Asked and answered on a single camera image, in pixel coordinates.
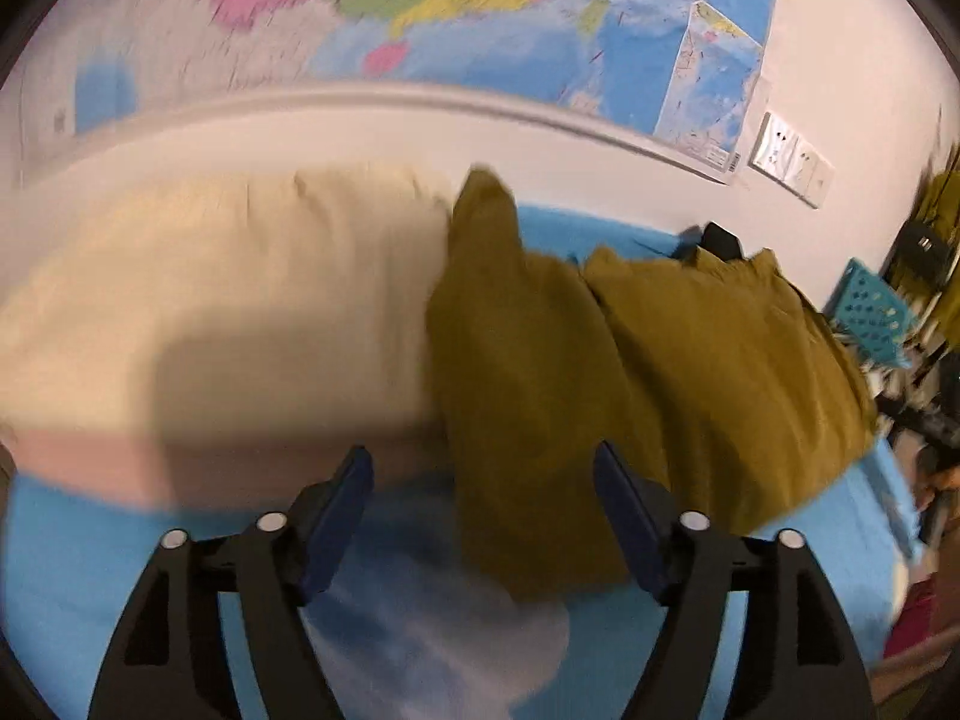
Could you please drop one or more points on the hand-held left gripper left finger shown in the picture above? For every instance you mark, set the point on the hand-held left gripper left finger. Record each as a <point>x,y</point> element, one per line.
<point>337,517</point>

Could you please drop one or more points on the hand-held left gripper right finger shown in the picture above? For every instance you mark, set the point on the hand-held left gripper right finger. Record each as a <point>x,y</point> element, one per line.
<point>630,525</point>

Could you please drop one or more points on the olive green pants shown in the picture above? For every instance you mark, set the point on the olive green pants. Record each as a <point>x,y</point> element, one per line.
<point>600,375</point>

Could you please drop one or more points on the pink clothing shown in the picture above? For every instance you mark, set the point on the pink clothing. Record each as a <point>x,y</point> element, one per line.
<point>90,465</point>

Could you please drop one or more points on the cream clothing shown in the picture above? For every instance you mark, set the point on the cream clothing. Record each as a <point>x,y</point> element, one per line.
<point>225,277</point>

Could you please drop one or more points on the hanging yellow-green clothes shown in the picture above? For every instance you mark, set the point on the hanging yellow-green clothes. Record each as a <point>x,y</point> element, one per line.
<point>941,202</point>

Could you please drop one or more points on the blue floral printed bedsheet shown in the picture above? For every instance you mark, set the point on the blue floral printed bedsheet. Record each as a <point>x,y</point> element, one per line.
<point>90,577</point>

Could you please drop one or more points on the black clothing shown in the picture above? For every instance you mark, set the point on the black clothing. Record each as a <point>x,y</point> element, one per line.
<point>720,240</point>

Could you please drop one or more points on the teal perforated hanging basket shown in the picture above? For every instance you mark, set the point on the teal perforated hanging basket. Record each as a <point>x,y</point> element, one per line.
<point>870,307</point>

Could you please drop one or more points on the black handbag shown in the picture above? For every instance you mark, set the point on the black handbag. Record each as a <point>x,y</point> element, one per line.
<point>922,251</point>

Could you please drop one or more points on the white wall switch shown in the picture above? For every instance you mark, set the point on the white wall switch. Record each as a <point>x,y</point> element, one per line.
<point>821,180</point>

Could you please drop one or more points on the white wall socket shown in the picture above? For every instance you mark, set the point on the white wall socket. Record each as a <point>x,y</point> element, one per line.
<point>795,161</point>
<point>769,142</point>

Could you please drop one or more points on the colourful wall map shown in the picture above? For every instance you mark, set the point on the colourful wall map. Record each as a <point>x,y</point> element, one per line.
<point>450,7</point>

